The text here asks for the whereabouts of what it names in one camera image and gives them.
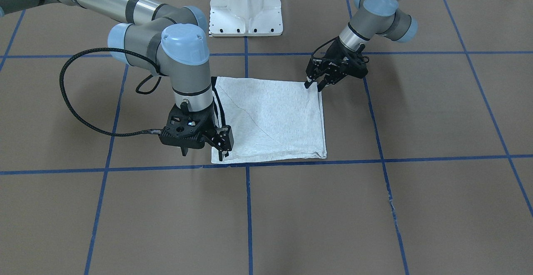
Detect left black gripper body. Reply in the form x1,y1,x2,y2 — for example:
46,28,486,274
305,37,369,85

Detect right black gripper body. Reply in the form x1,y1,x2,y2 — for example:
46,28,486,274
159,102,234,152

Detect grey cartoon print t-shirt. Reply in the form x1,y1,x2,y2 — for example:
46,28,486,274
212,76,327,164

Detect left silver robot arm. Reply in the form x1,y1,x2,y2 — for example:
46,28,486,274
304,0,418,91

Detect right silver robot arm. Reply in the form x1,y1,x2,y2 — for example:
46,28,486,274
0,0,234,161

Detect blue tape grid lines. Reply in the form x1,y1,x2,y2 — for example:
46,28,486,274
0,0,533,275

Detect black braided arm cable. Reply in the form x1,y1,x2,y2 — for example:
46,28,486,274
59,48,163,138

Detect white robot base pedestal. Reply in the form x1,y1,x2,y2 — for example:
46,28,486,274
208,0,284,37

